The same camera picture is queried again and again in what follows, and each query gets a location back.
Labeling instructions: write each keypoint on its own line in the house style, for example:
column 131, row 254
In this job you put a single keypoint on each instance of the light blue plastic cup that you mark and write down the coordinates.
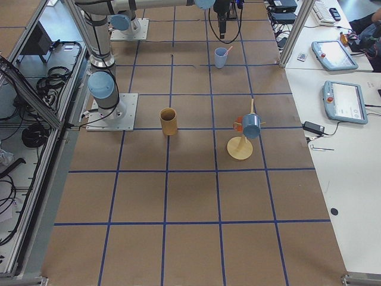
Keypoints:
column 220, row 57

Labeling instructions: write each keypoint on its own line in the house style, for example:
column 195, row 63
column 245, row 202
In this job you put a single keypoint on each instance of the aluminium frame post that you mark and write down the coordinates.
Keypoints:
column 303, row 13

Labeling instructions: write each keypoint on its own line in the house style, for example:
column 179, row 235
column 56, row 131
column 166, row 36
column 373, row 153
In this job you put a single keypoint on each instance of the black wire mug rack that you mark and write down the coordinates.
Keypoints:
column 234, row 6

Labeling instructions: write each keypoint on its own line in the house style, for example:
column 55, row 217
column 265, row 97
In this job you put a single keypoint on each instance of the teach pendant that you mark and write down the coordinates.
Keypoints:
column 344, row 102
column 333, row 56

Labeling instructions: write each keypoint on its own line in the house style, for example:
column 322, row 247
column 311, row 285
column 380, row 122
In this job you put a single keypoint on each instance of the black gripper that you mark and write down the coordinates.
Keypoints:
column 221, row 9

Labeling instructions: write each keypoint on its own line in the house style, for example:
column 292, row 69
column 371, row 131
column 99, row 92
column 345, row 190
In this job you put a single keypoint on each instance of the bamboo chopstick holder cup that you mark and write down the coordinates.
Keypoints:
column 168, row 119

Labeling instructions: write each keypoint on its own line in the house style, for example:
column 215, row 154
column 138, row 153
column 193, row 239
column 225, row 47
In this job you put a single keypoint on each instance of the pink chopstick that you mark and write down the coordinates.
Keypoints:
column 227, row 51

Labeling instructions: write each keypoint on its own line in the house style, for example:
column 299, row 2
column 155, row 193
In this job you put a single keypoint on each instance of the teach pendant far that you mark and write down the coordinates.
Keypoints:
column 333, row 56

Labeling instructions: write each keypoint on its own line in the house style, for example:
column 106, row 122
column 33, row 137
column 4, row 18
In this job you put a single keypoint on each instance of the orange red mug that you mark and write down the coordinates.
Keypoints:
column 237, row 124

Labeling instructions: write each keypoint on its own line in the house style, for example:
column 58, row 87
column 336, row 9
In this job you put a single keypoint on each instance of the teach pendant near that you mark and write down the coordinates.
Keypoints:
column 344, row 102

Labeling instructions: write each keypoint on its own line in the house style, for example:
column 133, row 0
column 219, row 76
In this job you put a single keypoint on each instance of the wooden mug tree stand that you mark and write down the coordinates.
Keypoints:
column 240, row 147

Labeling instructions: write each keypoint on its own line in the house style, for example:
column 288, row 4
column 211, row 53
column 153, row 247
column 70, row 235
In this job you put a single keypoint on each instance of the blue mug on tree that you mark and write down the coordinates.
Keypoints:
column 251, row 124

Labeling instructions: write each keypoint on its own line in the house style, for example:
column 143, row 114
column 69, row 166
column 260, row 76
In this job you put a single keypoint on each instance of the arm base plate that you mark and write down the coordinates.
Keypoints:
column 122, row 118
column 124, row 29

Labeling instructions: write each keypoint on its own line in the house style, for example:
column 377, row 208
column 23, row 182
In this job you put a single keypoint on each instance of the black power adapter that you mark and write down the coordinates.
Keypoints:
column 313, row 128

